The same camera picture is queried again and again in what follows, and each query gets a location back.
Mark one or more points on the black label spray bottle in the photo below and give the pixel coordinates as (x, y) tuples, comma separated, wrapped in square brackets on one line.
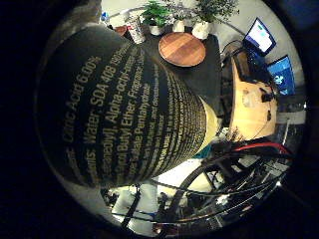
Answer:
[(116, 109)]

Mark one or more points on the blue cap bottle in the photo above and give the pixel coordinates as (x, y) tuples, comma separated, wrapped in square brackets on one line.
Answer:
[(105, 17)]

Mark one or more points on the patterned white package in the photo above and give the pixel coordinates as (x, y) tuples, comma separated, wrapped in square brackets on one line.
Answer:
[(136, 30)]

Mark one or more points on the small dark potted plant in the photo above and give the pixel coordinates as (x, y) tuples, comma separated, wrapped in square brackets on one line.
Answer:
[(179, 23)]

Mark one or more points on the round wooden board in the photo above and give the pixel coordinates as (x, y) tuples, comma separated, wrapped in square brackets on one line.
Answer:
[(182, 49)]

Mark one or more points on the large dark potted plant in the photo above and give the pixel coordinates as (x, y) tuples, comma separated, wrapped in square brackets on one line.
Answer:
[(212, 13)]

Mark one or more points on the open laptop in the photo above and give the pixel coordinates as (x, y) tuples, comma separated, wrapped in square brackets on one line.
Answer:
[(259, 36)]

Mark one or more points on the light wooden desk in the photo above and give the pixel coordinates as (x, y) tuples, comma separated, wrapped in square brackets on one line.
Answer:
[(254, 113)]

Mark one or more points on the blue screen monitor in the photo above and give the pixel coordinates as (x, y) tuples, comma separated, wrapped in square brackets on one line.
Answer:
[(282, 74)]

